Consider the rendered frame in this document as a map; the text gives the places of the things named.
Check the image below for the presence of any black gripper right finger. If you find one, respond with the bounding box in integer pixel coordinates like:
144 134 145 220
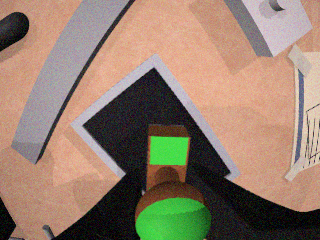
188 163 320 240

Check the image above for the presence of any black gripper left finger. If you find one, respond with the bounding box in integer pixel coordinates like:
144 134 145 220
52 168 141 240

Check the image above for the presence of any cream paper card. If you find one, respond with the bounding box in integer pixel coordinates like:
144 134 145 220
285 43 320 181

